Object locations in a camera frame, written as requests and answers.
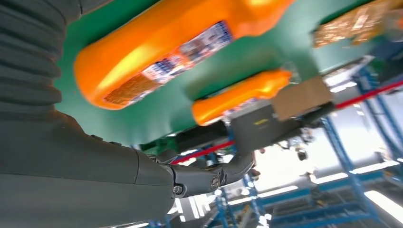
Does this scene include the dark grey flat case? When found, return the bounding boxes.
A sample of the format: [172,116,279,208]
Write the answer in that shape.
[230,104,305,150]

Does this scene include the brown cardboard box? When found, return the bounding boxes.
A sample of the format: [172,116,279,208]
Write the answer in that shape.
[271,75,335,122]

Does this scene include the green plastic crate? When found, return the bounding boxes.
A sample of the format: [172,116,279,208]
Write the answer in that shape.
[140,137,177,155]

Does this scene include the red metal beam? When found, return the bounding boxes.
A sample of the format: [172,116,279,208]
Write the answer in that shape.
[170,80,403,166]

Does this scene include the yellow taped cardboard mat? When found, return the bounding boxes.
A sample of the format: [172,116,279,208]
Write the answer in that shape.
[313,0,403,49]

